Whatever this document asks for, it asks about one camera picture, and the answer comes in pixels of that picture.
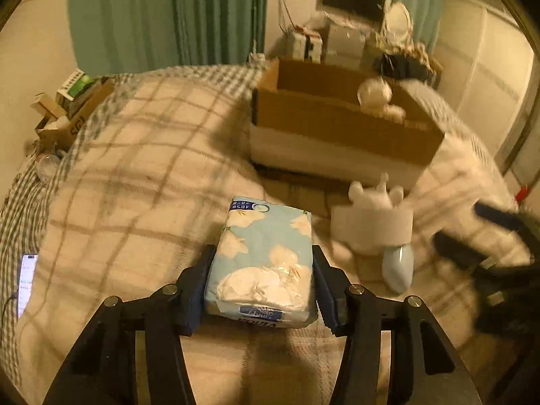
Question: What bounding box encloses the white plush toy with band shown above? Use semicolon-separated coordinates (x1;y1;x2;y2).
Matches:
330;172;415;294

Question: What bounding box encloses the plaid blanket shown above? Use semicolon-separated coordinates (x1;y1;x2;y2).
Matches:
17;64;532;405

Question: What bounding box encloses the checkered bed sheet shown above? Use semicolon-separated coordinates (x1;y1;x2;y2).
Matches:
0;72;140;389

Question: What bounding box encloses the green and white carton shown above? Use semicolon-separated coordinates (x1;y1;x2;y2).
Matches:
56;69;102;101

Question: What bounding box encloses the large cardboard box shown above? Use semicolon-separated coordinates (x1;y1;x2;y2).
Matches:
250;58;446;190

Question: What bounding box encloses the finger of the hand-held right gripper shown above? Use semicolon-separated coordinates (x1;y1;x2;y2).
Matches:
434;201;526;271

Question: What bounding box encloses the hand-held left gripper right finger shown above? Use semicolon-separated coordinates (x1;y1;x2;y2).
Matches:
311;245;482;405

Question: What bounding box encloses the small cardboard box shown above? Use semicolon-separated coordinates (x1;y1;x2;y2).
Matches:
30;77;115;153

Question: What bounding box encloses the smartphone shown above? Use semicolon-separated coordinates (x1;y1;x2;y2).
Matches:
17;253;39;320

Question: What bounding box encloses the white wardrobe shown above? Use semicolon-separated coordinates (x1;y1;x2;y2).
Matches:
434;0;533;173

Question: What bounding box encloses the green curtain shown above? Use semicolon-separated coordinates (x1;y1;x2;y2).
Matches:
64;0;269;76

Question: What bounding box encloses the white round fan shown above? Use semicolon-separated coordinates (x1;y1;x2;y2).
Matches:
385;2;412;38

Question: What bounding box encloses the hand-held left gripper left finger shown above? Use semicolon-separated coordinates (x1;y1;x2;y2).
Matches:
43;244;216;405

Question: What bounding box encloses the blue floral tissue pack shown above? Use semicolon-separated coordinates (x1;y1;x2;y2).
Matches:
204;196;319;330

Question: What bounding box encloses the dark cloth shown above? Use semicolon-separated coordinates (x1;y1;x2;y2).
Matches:
374;52;435;80

